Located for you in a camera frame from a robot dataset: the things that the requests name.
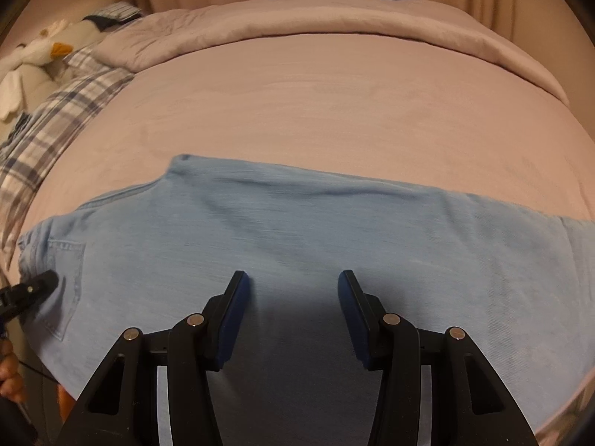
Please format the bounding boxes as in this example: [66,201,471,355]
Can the small plaid pillow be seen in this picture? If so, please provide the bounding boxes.
[64,42,110,71]

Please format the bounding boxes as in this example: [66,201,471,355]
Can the white goose plush toy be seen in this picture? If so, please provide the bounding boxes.
[0,19,75,122]

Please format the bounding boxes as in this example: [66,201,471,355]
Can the large plaid pillow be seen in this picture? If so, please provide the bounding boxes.
[0,66,136,270]

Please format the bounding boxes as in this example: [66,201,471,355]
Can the light blue pants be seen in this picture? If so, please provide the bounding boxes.
[17,152,595,446]

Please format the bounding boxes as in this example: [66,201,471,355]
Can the pink-grey quilt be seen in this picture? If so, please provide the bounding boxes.
[95,0,572,105]

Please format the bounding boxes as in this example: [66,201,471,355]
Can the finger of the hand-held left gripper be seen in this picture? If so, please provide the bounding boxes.
[0,271,59,319]

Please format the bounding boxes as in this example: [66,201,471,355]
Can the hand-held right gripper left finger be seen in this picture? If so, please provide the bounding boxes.
[58,270,252,446]

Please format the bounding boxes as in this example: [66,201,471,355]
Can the thin black cable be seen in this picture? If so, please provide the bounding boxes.
[17,360,63,384]

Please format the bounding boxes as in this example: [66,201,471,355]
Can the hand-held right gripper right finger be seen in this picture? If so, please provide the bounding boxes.
[338,269,540,446]

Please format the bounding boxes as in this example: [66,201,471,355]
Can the blue striped pillow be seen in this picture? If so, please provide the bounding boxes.
[83,2,143,33]

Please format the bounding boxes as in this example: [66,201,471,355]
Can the person's left hand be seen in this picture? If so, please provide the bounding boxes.
[0,338,29,405]

